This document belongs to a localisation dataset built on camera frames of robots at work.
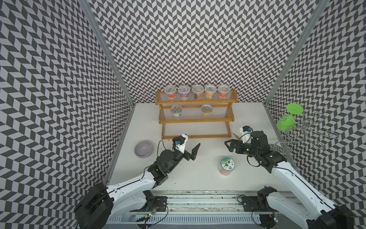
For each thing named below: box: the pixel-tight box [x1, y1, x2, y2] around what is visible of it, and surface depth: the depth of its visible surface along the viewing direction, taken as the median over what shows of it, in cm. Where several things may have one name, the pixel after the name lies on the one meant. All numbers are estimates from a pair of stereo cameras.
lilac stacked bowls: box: [134, 140, 153, 158], surface depth 89 cm
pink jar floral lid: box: [218, 156, 235, 176], surface depth 80 cm
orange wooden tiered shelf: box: [155, 88, 239, 140], surface depth 91 cm
